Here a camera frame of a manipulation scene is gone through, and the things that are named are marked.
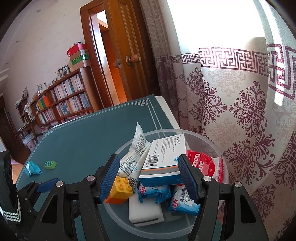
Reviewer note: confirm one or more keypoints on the blue white snack packet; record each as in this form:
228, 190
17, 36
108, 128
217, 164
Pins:
182, 203

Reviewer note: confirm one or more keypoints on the white sponge block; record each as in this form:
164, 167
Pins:
146, 213

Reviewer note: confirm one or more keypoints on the wooden bookshelf with books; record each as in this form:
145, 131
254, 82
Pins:
73, 96

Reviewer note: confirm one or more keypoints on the wooden door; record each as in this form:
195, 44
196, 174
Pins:
133, 51

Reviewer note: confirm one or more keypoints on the green table mat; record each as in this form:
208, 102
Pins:
81, 146

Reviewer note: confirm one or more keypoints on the blue folded cloth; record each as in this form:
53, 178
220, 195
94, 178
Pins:
32, 169

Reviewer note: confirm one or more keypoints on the orange yellow toy brick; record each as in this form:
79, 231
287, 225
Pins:
120, 191

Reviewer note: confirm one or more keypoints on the cotton swab clear bag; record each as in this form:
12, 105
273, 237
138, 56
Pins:
132, 163

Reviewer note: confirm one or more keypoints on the pink waste bin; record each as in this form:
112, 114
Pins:
31, 145

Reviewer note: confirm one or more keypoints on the clear plastic bowl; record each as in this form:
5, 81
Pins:
175, 226

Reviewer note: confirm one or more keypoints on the white blue medicine box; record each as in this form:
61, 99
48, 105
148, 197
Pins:
161, 165

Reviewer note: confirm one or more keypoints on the red balloon glue packet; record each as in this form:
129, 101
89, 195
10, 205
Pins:
209, 166

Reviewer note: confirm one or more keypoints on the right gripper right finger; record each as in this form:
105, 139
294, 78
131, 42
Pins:
203, 190

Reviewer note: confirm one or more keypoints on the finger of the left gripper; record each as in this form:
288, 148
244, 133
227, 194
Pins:
47, 186

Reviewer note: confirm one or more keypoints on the green dotted toy brick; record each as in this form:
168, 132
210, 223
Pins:
50, 165

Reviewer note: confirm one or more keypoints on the small wooden side shelf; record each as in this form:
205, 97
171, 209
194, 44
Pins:
29, 123

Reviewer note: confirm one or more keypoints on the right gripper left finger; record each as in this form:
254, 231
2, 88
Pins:
92, 191

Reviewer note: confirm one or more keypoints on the stacked boxes on shelf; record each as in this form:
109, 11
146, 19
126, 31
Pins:
78, 55

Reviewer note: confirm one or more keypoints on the patterned curtain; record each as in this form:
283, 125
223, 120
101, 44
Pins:
227, 71

